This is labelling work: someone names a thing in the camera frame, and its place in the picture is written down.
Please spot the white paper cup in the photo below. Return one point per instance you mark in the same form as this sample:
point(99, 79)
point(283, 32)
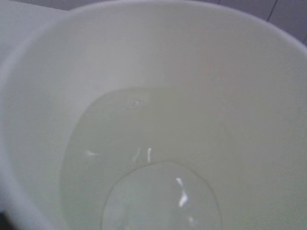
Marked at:
point(155, 115)

